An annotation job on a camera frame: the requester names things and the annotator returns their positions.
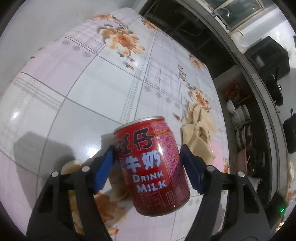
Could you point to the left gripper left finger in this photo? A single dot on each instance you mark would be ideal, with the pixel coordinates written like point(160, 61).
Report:
point(66, 208)

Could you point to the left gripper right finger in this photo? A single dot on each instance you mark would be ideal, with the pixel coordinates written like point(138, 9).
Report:
point(245, 218)

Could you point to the red milk drink can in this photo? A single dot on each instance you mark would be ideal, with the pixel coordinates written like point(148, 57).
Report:
point(151, 165)

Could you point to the grey kitchen counter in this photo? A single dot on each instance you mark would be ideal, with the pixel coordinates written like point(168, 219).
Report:
point(234, 77)

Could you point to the pink plastic basin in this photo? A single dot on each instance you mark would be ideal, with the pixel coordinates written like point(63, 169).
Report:
point(241, 161)

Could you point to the pink scrub sponge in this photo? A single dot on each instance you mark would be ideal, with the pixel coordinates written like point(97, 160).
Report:
point(219, 162)

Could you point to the beige cloth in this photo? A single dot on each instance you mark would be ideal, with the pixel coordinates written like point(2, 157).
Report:
point(198, 131)

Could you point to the stack of white dishes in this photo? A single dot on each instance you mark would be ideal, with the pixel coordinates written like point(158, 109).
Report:
point(241, 121)

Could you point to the floral tablecloth table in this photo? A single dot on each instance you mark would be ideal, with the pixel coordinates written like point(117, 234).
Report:
point(71, 95)

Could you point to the white bowl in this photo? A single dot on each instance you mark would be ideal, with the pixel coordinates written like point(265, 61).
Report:
point(230, 107)

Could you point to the black pot with lid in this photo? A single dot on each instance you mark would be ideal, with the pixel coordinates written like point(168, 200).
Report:
point(289, 127)

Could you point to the black induction cooker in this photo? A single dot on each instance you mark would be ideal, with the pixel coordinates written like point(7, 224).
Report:
point(266, 56)

